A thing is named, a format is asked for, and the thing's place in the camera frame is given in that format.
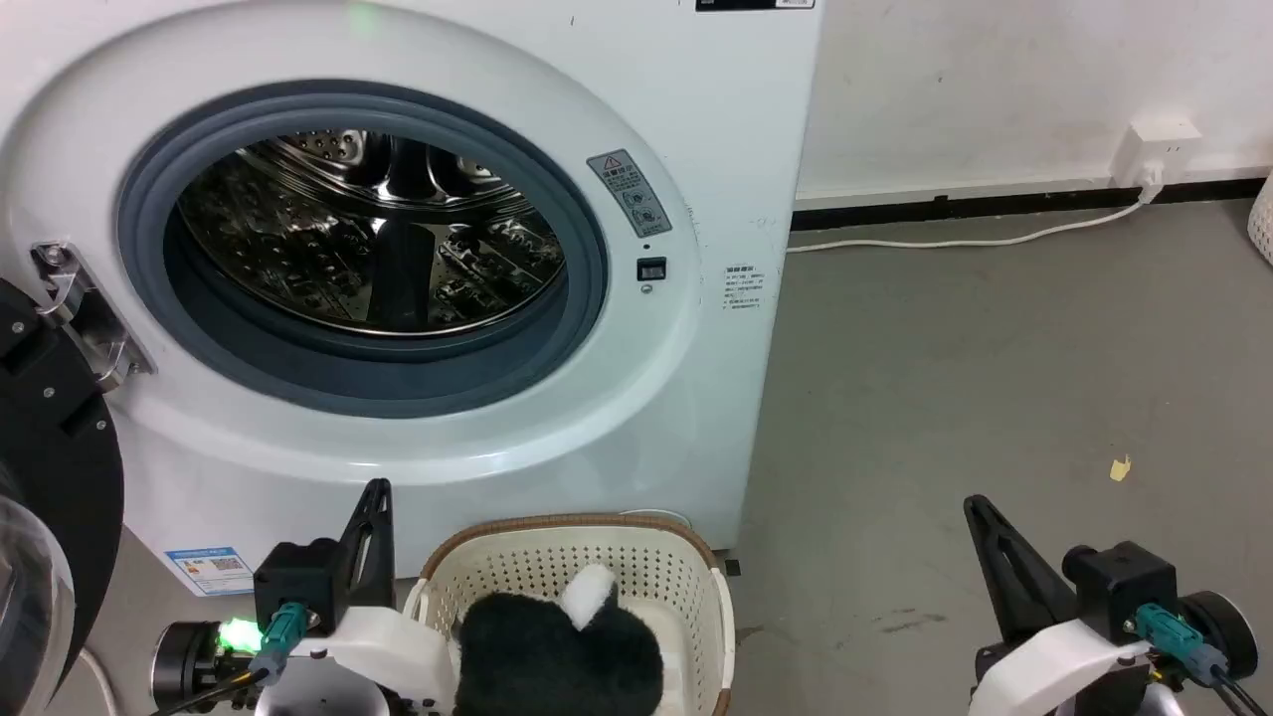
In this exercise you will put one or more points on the blue energy label sticker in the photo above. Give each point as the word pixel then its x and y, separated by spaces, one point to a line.
pixel 211 570

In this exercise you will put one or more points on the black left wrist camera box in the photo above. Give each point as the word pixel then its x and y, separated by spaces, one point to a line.
pixel 298 587

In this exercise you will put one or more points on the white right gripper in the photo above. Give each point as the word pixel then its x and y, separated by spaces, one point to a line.
pixel 1054 666

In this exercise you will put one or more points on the white wall socket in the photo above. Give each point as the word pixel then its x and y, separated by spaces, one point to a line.
pixel 1154 149

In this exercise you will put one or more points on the black baseboard strip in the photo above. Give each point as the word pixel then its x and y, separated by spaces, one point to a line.
pixel 995 204

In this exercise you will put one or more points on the white perforated bin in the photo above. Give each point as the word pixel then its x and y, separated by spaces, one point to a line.
pixel 1263 219

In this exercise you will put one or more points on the yellow paper scrap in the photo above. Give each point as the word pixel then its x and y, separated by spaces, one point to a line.
pixel 1121 467

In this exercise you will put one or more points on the grey warning sticker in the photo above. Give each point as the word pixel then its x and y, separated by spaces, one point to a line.
pixel 629 192

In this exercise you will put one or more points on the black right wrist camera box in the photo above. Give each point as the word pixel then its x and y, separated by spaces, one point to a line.
pixel 1119 587

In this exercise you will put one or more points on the black round washing machine door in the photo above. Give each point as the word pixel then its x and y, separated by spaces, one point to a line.
pixel 50 447

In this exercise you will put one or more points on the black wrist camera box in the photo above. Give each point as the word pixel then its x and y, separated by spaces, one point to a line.
pixel 298 587
pixel 1119 587

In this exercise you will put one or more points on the black and white fluffy fabric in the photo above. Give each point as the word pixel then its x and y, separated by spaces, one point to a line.
pixel 557 656

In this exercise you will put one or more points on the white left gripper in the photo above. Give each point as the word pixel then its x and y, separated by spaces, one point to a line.
pixel 398 651

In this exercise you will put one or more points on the cream perforated laundry basket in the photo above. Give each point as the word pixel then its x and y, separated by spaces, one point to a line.
pixel 636 567

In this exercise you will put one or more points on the metal door hinge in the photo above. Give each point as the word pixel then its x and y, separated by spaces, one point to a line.
pixel 85 308

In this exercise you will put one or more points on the white front-load washing machine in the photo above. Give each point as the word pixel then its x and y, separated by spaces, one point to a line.
pixel 636 418

